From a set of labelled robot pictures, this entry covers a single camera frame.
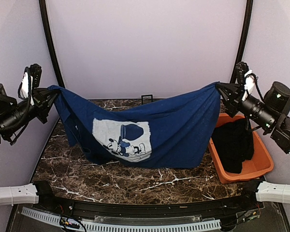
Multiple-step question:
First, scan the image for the black frame post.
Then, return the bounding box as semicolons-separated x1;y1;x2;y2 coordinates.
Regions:
230;0;254;83
39;0;65;88

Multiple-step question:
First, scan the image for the black garment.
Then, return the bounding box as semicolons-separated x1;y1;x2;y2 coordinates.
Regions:
212;118;254;174

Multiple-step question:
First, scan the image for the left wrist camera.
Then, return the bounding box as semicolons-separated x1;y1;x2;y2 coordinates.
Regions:
17;63;42;106

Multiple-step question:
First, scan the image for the white slotted cable duct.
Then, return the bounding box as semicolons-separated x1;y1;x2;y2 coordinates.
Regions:
21;207;221;232

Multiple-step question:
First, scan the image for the blue printed t-shirt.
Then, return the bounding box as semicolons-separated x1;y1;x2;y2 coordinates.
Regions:
55;84;220;168

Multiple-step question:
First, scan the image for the right black frame post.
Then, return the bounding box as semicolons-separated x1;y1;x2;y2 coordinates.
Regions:
230;0;254;83

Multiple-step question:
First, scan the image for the black front rail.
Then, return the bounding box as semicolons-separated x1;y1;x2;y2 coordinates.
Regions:
29;193;264;218

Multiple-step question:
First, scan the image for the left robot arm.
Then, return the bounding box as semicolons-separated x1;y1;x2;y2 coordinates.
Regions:
0;84;60;211

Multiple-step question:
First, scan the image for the left black frame post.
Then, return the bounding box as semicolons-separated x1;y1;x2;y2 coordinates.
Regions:
39;0;65;88

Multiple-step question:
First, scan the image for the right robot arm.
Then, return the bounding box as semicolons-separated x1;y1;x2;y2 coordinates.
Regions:
216;82;290;210

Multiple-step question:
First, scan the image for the black brooch box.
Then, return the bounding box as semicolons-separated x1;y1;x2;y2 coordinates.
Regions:
141;94;153;105

